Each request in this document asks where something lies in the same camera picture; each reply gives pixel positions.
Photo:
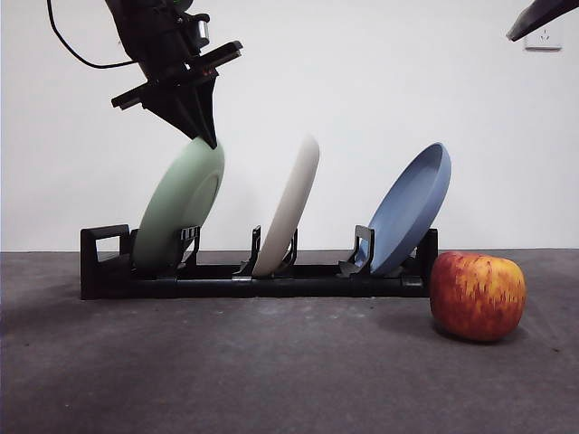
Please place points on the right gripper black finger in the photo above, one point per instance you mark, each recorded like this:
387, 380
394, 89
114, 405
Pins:
543, 16

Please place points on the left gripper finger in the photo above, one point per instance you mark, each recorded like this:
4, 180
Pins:
204, 113
174, 110

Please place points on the green plate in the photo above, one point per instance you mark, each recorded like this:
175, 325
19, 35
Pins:
181, 203

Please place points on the red yellow apple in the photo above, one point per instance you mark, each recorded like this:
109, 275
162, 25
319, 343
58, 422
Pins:
477, 296

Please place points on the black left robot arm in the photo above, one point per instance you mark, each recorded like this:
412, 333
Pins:
145, 27

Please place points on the cream white plate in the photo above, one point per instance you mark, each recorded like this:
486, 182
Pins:
289, 212

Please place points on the black plate rack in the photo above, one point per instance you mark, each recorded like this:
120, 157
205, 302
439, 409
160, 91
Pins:
294, 287

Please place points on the blue plate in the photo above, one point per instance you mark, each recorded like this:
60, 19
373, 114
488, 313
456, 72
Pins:
407, 217

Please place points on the white wall socket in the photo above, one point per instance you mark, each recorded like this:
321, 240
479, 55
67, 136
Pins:
545, 40

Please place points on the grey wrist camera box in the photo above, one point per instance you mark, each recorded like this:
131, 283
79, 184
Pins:
199, 31

